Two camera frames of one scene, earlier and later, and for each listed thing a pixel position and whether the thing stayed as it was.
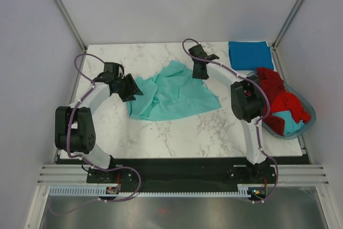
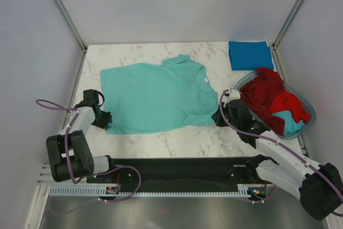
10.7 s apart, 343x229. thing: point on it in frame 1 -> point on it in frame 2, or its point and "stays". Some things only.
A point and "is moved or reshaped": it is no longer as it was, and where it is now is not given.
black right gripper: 196,75 -> 217,117
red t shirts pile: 280,100 stays
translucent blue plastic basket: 312,118 stays
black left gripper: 132,88 -> 107,119
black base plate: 180,174 stays
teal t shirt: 172,94 is moved or reshaped
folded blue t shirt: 250,55 stays
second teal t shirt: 291,125 stays
